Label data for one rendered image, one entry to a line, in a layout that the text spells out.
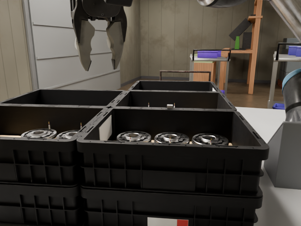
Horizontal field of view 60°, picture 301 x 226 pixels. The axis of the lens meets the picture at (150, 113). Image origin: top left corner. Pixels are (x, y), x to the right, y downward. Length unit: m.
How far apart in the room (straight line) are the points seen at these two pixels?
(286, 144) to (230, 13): 7.22
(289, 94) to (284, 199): 0.35
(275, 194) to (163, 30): 7.50
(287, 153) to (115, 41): 0.60
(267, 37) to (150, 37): 3.29
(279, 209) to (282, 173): 0.13
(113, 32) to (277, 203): 0.63
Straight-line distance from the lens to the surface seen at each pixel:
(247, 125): 0.70
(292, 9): 0.86
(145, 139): 0.75
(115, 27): 0.53
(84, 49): 0.51
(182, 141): 0.75
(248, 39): 6.90
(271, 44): 8.03
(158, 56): 8.18
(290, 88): 1.00
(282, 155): 0.87
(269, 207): 0.81
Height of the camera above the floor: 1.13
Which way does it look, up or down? 15 degrees down
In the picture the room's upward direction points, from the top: straight up
